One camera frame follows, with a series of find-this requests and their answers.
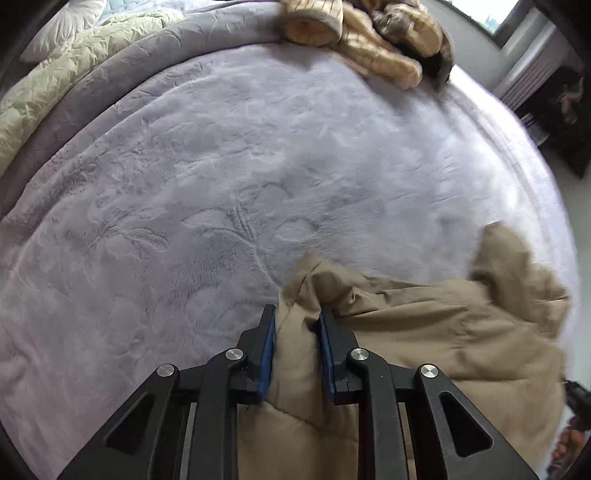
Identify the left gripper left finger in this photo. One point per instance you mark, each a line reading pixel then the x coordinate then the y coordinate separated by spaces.
pixel 183 424

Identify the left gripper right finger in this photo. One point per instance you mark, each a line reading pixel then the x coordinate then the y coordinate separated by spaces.
pixel 413 423

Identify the tan puffer jacket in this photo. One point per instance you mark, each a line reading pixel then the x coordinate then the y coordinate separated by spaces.
pixel 494 335

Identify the beige striped clothes pile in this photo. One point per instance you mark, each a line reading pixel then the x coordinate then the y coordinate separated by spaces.
pixel 399 41

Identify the lavender embossed bedspread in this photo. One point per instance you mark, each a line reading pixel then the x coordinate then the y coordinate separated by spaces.
pixel 170 194

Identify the white radiator under window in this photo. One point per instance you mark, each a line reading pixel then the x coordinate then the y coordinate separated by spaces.
pixel 541 60

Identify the cream quilted blanket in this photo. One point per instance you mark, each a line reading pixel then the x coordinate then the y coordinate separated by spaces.
pixel 33 97

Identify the round cream pillow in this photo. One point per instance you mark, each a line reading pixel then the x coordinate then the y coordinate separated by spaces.
pixel 71 19

